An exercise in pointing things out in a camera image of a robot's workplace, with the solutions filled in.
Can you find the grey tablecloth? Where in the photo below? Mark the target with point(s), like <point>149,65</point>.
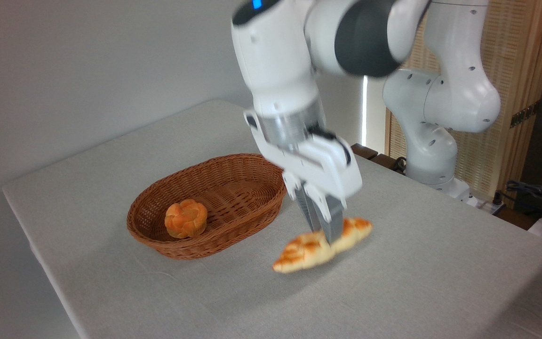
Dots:
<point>417,282</point>

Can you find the dark wooden furniture piece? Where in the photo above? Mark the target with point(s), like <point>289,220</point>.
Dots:
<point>370,153</point>

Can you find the round orange knotted bread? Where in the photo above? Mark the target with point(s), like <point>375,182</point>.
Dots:
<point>186,219</point>

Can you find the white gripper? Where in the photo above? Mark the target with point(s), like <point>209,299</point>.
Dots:
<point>332,174</point>

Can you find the dark metal screen hinge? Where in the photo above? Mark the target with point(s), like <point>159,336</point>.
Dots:
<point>525,114</point>

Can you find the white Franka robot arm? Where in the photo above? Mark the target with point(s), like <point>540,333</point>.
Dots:
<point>280,61</point>

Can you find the brown oval wicker basket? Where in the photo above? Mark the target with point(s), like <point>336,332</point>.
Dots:
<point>233,202</point>

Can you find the long braided bread loaf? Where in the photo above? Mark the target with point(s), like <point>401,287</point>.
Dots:
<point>299,254</point>

